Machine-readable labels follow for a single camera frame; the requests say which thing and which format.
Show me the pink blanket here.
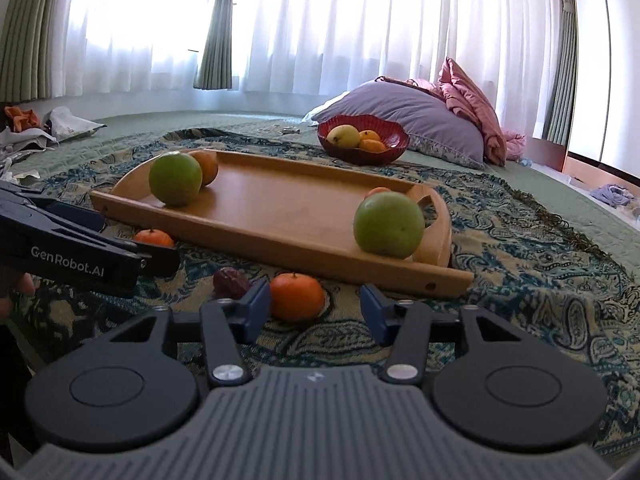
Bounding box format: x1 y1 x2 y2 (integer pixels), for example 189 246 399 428
374 56 527 168

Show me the papers pile on bed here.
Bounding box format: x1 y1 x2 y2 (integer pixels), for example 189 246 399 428
1 106 105 183

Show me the large orange fruit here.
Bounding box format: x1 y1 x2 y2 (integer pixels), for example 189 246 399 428
190 150 219 188

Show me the person's left hand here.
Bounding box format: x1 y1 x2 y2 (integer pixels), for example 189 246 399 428
0 268 36 322

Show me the front orange in bowl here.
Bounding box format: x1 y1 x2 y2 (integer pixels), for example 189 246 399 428
357 140 387 154

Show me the brown date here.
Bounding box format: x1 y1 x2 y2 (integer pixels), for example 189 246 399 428
213 266 250 300

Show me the green quilted bedspread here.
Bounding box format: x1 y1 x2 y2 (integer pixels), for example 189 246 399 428
12 112 639 276

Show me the right green apple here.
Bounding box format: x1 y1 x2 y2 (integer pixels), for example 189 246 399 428
352 192 425 259

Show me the yellow mango in bowl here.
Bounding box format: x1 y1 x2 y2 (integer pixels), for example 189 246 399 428
326 124 360 150

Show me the wooden serving tray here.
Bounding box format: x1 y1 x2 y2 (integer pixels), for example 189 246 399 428
90 151 474 298

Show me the orange cloth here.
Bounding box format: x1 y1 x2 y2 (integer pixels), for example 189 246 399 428
4 105 41 133

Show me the green curtain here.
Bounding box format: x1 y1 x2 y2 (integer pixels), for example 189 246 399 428
1 0 70 103
542 0 578 148
194 0 233 90

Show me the orange in bowl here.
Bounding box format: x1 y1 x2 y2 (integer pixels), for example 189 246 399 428
359 129 381 141
357 140 387 154

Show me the red fruit bowl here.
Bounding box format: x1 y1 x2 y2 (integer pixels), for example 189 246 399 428
318 115 409 166

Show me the small mandarin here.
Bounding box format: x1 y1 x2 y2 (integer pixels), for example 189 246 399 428
364 186 392 200
134 229 175 248
269 273 326 322

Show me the lilac cloth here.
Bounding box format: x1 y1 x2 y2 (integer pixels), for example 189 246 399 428
590 184 639 209

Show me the far left green curtain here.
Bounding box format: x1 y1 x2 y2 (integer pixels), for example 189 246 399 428
1 0 70 103

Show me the rear orange in bowl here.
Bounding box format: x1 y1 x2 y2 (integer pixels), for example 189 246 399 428
359 129 381 141

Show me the green apple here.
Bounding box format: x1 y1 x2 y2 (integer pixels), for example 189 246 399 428
352 192 425 259
149 152 203 207

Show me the purple pillow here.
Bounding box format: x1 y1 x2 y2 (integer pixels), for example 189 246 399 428
304 80 485 170

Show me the left green apple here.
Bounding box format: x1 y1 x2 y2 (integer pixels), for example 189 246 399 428
149 152 203 207

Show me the paisley patterned cloth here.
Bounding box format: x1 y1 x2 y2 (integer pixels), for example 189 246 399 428
12 129 639 464

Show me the right green curtain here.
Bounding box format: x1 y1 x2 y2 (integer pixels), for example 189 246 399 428
542 0 578 148

